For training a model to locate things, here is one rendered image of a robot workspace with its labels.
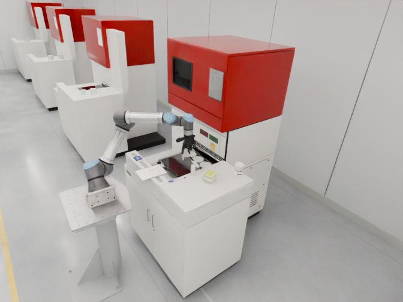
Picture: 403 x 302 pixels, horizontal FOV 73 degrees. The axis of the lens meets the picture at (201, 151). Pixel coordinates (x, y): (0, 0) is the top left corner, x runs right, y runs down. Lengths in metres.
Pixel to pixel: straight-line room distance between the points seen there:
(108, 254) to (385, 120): 2.75
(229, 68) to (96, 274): 1.99
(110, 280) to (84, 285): 0.20
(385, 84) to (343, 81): 0.38
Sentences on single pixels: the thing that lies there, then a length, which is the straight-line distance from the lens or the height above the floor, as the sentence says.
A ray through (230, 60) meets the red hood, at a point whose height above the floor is 1.78.
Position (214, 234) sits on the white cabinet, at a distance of 2.12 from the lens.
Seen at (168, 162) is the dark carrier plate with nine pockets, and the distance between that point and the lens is 2.35.
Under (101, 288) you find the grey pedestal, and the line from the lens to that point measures 2.65.
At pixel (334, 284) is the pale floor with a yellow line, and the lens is 2.92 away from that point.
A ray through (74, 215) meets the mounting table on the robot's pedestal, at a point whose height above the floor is 0.82.
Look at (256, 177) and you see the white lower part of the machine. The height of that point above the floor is 0.60.
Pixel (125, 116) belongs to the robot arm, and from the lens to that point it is 2.00.
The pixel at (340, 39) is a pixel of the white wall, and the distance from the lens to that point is 3.22.
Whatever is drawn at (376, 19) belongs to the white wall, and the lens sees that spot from 3.09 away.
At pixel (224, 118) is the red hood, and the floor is 1.34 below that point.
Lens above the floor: 2.15
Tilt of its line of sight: 30 degrees down
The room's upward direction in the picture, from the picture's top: 3 degrees clockwise
